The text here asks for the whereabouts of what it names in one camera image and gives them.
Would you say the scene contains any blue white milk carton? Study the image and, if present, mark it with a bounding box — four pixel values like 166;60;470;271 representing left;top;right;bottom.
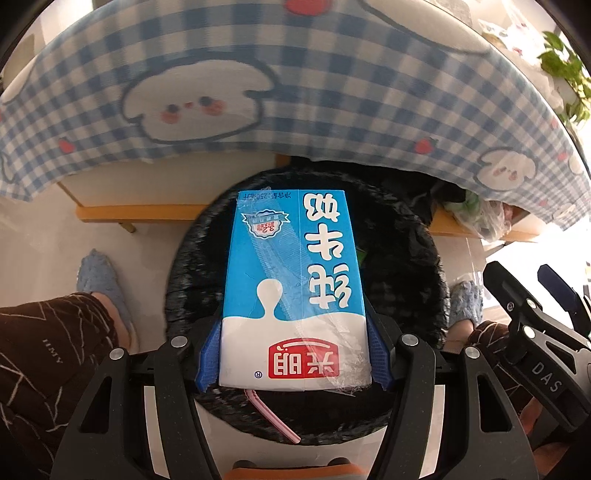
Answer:
218;189;372;391

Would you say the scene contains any black lined trash bin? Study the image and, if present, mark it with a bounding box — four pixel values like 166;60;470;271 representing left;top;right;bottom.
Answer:
164;162;449;446

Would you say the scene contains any right hand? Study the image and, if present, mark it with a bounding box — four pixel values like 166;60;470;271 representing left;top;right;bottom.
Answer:
520;398;569;479

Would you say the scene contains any brown patterned right leg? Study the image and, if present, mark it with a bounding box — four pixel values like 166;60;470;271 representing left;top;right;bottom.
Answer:
467;321;532;414

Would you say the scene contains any brown patterned leg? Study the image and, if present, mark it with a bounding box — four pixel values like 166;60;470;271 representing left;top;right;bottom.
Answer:
467;321;532;414
1;293;119;479

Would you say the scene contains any pink drinking straw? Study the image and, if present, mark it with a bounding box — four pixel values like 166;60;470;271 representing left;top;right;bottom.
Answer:
245;389;301;445

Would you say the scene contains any blue fuzzy right slipper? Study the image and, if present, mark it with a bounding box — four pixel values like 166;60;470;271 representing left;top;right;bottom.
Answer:
449;280;483;327

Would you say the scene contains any blue fuzzy slipper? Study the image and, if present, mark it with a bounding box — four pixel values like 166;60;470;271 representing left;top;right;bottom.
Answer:
76;249;139;354
449;280;483;327

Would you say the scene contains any clear bag under table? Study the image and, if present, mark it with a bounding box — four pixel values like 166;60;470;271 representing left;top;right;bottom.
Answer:
444;191;513;242

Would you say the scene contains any blue fuzzy left slipper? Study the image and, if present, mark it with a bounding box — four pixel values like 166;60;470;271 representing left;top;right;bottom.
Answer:
76;249;139;354

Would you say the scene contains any brown patterned left leg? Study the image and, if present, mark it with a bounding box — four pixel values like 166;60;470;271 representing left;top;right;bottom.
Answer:
1;293;119;479

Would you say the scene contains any wooden table shelf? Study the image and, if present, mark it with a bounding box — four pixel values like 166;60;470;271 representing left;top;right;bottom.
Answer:
57;152;546;242

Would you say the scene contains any blue checkered tablecloth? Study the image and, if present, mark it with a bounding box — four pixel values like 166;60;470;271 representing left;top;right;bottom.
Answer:
1;1;590;228

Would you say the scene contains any green potted plant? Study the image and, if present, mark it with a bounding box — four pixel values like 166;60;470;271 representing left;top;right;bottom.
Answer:
538;31;590;125

